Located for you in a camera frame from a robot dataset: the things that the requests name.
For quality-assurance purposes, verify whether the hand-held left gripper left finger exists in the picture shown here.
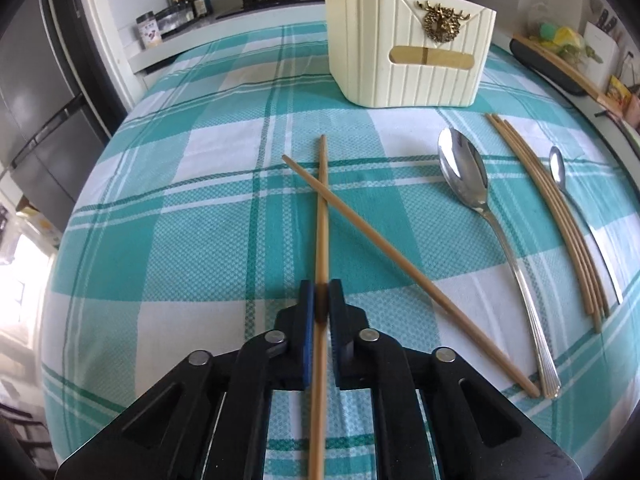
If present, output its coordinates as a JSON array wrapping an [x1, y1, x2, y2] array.
[[54, 280, 317, 480]]

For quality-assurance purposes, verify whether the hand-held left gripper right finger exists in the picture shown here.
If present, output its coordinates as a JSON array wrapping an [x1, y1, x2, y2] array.
[[327, 279, 583, 480]]

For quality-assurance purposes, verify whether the large steel spoon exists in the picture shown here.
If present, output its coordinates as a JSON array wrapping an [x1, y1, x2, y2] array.
[[437, 127, 562, 401]]

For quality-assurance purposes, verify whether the small steel spoon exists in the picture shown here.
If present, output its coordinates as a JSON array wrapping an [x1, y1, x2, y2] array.
[[548, 145, 624, 307]]

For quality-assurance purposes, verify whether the cream ribbed utensil holder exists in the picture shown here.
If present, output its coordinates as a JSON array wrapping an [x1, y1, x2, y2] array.
[[323, 0, 496, 109]]

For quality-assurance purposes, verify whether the teal plaid tablecloth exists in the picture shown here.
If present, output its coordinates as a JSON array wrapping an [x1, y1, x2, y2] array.
[[40, 20, 636, 480]]

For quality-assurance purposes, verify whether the white kitchen counter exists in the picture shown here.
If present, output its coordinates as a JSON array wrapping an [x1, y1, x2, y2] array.
[[127, 2, 327, 77]]

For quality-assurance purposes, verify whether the clear plastic container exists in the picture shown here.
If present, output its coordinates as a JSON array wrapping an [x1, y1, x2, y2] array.
[[155, 7, 194, 37]]

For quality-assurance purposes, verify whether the dark grey refrigerator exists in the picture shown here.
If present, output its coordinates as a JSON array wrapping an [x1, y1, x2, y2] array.
[[0, 0, 112, 233]]

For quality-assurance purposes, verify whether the black oval tray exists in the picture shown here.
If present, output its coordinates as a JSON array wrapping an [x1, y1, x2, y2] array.
[[510, 35, 589, 97]]

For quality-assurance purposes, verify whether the wooden cutting board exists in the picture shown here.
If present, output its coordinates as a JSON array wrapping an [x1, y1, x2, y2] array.
[[514, 34, 640, 147]]

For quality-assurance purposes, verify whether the yellow snack packet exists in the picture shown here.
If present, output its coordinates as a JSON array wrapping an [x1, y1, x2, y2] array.
[[606, 76, 633, 111]]

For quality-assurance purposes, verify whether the plastic bag with green items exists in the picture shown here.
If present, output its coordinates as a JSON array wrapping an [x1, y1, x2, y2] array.
[[525, 4, 597, 61]]

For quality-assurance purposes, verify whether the white knife block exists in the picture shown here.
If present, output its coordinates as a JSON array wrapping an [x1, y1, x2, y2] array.
[[582, 5, 622, 92]]

